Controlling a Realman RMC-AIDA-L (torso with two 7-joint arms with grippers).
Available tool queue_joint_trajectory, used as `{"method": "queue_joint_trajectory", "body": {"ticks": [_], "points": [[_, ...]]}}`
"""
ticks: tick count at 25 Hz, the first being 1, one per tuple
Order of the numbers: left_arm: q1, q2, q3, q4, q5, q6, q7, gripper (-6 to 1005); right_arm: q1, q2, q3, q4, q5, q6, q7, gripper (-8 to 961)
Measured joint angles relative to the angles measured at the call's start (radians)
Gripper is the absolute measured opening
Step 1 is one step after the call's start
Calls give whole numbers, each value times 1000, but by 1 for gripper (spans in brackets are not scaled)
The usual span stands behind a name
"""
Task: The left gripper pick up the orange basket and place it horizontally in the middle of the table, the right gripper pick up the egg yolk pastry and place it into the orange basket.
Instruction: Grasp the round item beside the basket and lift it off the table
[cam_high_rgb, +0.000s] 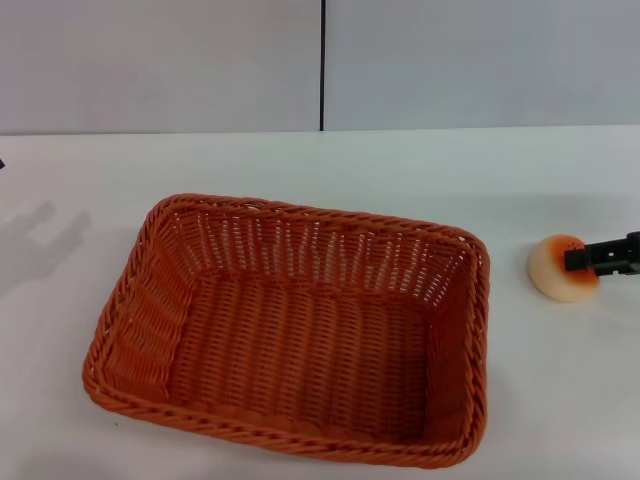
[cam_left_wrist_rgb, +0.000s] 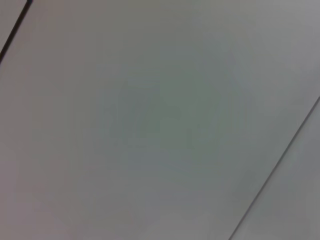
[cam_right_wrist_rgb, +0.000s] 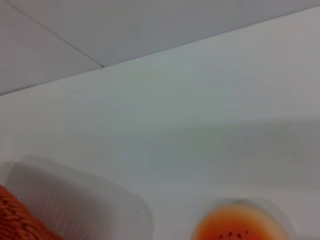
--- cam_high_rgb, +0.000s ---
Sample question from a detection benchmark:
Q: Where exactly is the round toasted bun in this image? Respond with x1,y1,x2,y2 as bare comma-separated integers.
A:
528,233,600,304

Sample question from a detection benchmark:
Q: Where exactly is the orange woven plastic basket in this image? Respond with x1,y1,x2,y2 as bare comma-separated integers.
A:
80,192,491,464

